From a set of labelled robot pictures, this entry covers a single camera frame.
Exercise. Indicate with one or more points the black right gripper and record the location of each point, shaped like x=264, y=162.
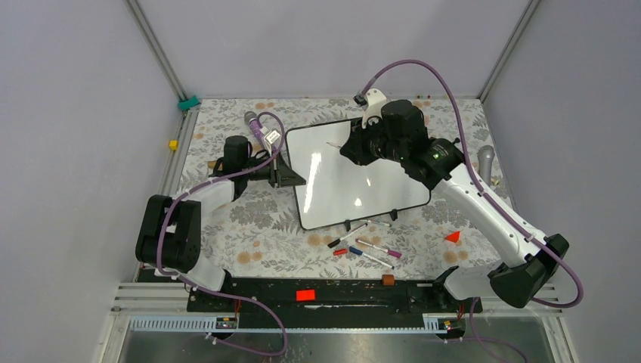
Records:
x=354, y=147

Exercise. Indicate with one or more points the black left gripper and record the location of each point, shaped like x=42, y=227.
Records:
x=280, y=175

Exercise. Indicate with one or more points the white black-framed whiteboard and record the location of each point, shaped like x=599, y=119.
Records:
x=338, y=191

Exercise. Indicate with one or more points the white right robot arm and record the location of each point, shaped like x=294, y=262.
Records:
x=395, y=131

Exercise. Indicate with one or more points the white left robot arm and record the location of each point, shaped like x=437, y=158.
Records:
x=170, y=235

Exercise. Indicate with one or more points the black whiteboard marker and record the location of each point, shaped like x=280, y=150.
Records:
x=337, y=241

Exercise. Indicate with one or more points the green whiteboard marker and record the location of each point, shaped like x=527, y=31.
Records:
x=374, y=222

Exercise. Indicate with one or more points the blue whiteboard marker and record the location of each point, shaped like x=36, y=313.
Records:
x=358, y=252

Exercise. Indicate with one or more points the pink whiteboard marker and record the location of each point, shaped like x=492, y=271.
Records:
x=389, y=252

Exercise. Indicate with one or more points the floral table mat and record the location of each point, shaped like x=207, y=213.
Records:
x=260, y=235

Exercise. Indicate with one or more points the purple toy microphone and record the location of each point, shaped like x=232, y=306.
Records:
x=252, y=121

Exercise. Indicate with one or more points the grey toy microphone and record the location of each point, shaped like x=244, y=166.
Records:
x=486, y=155

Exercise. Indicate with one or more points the red triangular block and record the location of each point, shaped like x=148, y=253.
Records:
x=453, y=237

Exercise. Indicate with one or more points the red rectangular tape marker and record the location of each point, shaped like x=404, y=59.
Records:
x=305, y=295

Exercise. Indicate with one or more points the teal corner clip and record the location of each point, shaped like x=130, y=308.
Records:
x=188, y=103

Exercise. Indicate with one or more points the small brown block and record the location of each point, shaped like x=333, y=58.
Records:
x=388, y=280

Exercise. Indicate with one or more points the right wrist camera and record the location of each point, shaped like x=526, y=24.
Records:
x=372, y=102

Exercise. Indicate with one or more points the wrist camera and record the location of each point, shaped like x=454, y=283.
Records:
x=271, y=141
x=372, y=102

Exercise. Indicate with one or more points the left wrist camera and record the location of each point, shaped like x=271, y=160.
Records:
x=271, y=141

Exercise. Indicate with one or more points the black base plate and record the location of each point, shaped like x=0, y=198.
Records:
x=275, y=297

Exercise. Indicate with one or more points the white cable duct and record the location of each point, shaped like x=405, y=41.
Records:
x=307, y=321

